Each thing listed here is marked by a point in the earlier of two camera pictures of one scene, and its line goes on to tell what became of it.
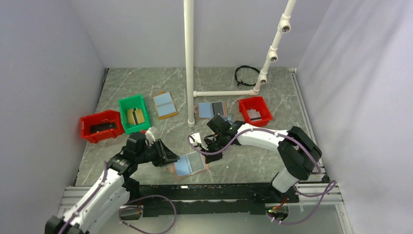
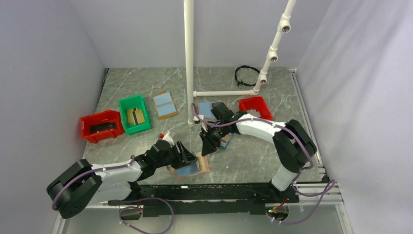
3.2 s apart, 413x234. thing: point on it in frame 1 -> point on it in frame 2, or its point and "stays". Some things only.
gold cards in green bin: [135, 116] stays
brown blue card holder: [190, 164] stays
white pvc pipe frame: [284, 27] stays
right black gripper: [211, 158] -> [209, 145]
